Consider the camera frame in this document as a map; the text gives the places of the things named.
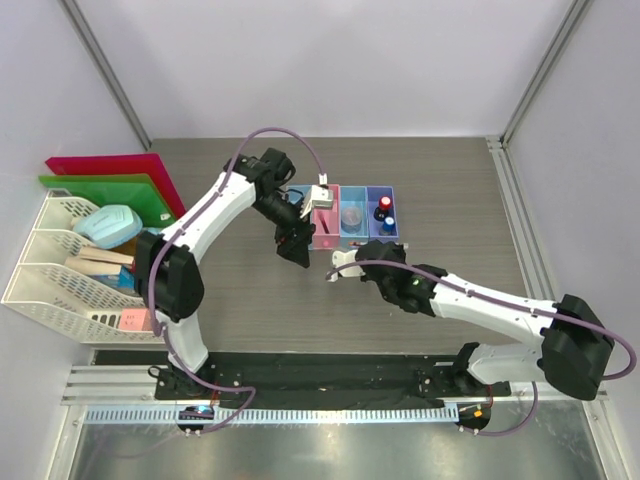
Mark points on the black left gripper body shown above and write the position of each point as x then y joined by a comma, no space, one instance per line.
279,209

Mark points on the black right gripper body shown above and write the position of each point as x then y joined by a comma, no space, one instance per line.
400,252

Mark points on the sky blue drawer box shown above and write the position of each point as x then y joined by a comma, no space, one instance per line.
296,194

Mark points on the blue glue bottle grey cap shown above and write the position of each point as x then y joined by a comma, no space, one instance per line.
388,226

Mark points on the light blue drawer box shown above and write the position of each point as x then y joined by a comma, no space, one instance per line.
354,195

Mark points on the red black stamp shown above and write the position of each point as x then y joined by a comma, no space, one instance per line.
383,208

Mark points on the pink drawer box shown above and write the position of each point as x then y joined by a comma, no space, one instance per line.
320,241

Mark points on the clear red pen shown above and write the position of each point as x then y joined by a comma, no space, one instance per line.
358,244

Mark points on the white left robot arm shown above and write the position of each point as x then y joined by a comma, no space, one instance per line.
167,274

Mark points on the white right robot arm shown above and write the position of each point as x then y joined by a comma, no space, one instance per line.
559,342

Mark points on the magenta plastic folder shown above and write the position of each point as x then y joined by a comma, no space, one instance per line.
148,163

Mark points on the green plastic folder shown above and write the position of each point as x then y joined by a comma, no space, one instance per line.
136,191

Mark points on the light blue headphone case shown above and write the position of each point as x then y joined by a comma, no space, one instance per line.
110,226

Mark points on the pink cube socket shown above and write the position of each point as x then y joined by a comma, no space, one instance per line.
135,320

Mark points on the beige wooden book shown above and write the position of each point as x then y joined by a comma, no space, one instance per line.
95,261

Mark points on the white mesh file organizer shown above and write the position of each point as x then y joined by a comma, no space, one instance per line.
43,289

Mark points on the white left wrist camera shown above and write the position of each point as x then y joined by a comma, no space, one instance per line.
319,196

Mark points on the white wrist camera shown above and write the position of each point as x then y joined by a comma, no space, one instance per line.
344,265
319,196

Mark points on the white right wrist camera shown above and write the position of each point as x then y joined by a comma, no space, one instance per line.
344,265

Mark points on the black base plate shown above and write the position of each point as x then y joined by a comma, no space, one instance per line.
296,381

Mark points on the slotted cable duct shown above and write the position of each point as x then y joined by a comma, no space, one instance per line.
194,415

